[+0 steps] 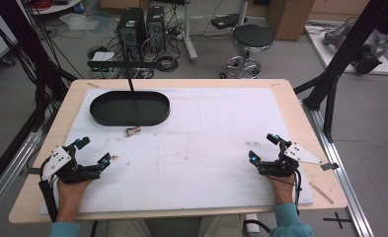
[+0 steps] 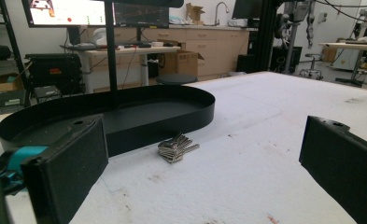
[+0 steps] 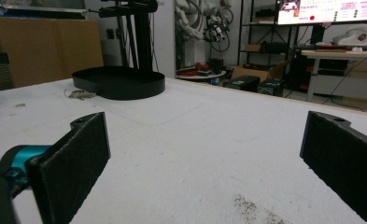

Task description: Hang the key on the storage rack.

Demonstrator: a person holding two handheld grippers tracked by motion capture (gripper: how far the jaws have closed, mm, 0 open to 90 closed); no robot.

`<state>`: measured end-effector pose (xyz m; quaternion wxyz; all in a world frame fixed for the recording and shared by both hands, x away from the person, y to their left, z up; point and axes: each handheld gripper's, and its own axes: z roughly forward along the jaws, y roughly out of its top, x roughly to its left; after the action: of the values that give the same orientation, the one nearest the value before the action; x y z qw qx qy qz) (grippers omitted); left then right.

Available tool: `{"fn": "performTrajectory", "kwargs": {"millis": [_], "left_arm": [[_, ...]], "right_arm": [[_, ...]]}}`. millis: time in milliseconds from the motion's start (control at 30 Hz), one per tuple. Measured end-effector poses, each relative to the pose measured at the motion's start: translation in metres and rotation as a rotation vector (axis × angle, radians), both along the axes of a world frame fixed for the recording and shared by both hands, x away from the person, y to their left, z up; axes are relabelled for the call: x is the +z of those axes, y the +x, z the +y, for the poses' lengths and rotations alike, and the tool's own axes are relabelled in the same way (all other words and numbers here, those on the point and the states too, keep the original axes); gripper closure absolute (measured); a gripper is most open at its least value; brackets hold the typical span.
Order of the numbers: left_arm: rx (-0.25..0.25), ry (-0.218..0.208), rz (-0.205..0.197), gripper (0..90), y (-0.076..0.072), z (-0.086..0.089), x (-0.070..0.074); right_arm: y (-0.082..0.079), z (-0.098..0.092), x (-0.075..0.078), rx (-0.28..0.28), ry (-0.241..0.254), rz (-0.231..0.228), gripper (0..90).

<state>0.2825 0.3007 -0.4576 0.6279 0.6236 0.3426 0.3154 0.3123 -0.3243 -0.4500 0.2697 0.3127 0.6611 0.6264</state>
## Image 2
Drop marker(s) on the flat cardboard box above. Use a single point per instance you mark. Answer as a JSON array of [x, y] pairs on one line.
[[2, 88]]

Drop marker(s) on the small open cardboard box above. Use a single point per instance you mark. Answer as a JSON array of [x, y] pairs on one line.
[[194, 13]]

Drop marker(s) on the bright computer monitor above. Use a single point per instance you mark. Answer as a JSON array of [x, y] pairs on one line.
[[69, 12]]

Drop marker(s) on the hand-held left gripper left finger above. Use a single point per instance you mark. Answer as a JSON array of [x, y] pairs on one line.
[[69, 161]]

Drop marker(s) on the dark computer monitor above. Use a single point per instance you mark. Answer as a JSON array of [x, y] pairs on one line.
[[142, 15]]

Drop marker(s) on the wheeled metal stool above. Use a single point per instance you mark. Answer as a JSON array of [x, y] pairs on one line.
[[312, 70]]

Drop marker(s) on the black electronic device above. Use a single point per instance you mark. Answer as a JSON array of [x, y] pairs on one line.
[[8, 102]]

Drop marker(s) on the black oval tiered tray stand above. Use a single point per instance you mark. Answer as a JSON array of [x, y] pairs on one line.
[[159, 124]]

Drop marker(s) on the bunch of silver keys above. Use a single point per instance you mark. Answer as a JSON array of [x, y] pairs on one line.
[[173, 151]]

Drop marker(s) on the white standing desk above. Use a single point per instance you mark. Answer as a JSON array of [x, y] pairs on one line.
[[159, 50]]

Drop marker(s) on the small black box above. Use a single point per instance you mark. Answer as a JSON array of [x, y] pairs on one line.
[[47, 93]]

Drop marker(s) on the black round stool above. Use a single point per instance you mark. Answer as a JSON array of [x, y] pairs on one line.
[[176, 79]]

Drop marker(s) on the wooden cabinet counter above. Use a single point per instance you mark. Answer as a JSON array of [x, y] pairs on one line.
[[217, 46]]

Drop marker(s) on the black metal frame post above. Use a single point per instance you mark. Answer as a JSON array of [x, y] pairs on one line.
[[266, 34]]

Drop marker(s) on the black hard equipment case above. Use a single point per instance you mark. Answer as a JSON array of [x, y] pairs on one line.
[[55, 71]]

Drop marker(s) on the white work table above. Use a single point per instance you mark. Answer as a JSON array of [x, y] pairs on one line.
[[355, 46]]

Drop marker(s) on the silver sink faucet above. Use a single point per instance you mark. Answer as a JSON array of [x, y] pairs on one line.
[[218, 14]]

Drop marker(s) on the black screen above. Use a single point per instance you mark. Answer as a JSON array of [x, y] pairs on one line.
[[246, 8]]

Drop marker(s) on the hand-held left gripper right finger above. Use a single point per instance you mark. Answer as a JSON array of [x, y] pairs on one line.
[[343, 161]]

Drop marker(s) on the black metal stand pole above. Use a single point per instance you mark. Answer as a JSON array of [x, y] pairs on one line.
[[13, 43]]

